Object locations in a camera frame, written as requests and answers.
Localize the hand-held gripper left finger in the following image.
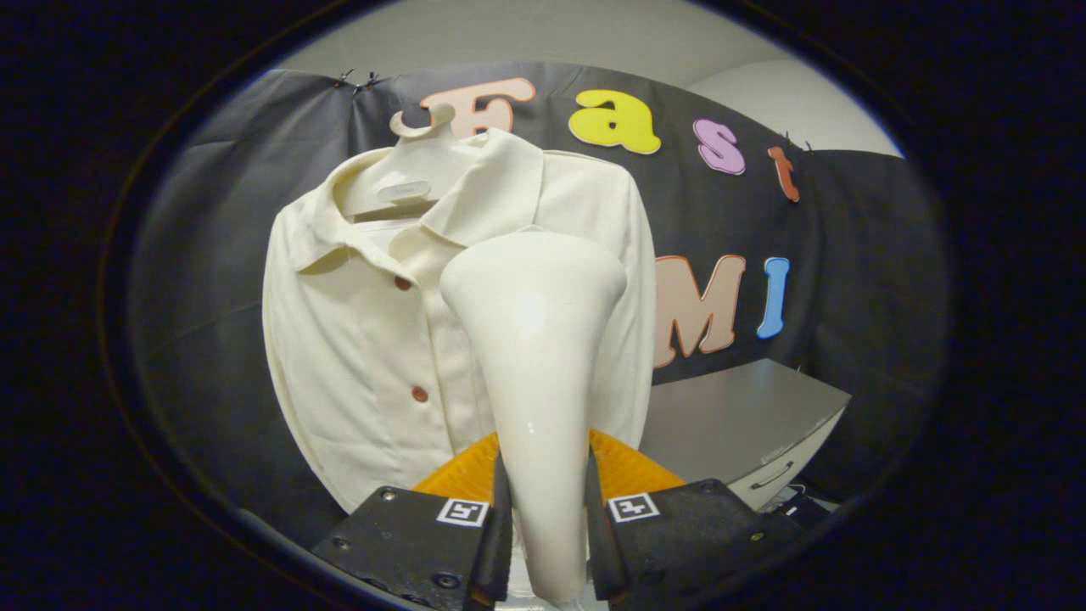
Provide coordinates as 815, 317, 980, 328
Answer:
312, 431, 515, 611

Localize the cream button-up shirt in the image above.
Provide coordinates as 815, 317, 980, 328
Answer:
261, 129, 658, 514

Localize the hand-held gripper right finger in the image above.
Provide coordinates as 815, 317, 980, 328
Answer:
585, 429, 803, 611

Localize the white garment steamer head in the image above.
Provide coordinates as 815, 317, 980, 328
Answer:
439, 231, 629, 605

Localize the black equipment box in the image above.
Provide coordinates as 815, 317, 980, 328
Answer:
768, 484, 837, 529

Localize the white plastic clothes hanger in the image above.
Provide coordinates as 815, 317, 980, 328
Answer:
339, 102, 489, 220

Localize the grey-topped cream cabinet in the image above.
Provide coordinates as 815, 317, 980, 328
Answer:
641, 358, 852, 512

